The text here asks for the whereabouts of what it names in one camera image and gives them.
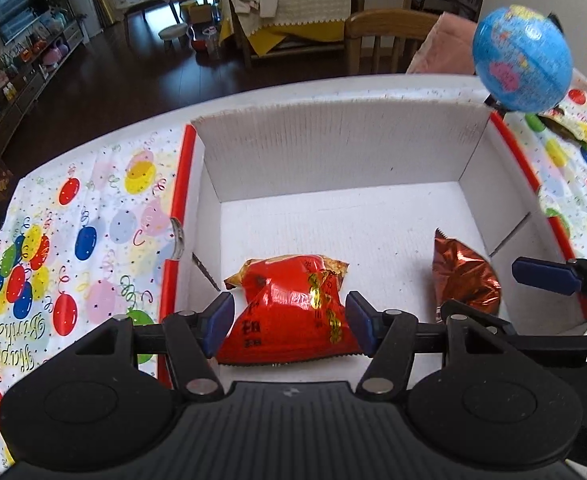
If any tv console shelf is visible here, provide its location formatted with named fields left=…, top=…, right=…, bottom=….
left=0, top=20, right=83, bottom=154

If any small white stool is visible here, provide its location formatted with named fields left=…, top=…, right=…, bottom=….
left=158, top=23, right=190, bottom=51

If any sofa with cream cover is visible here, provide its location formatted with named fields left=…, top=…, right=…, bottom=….
left=220, top=0, right=352, bottom=67

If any blue desk globe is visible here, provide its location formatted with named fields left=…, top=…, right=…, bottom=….
left=471, top=4, right=573, bottom=114

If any television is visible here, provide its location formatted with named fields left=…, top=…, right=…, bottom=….
left=0, top=0, right=50, bottom=44

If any wooden chair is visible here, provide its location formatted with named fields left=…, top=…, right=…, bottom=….
left=343, top=8, right=441, bottom=77

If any red snack bag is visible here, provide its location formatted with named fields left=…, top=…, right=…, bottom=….
left=216, top=255, right=361, bottom=366

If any copper foil snack bag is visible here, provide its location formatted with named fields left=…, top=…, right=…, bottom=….
left=432, top=229, right=502, bottom=322

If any red cardboard box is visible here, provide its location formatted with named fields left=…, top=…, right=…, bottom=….
left=158, top=93, right=587, bottom=336

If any balloon pattern tablecloth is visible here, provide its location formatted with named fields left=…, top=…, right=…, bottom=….
left=0, top=73, right=587, bottom=479

